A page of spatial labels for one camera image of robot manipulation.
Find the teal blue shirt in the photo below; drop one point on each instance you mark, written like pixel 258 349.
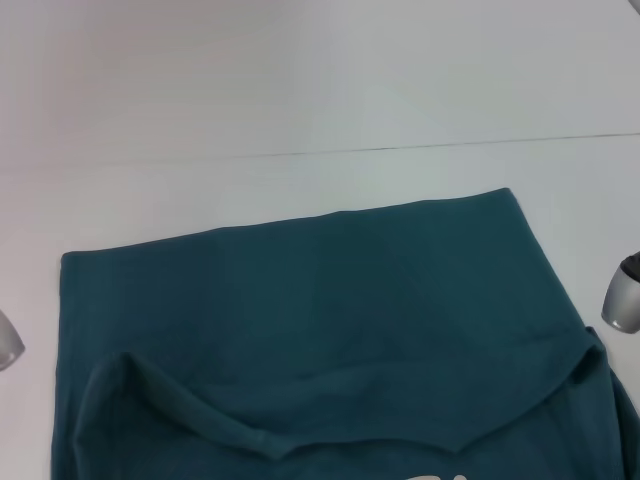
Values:
pixel 325 325

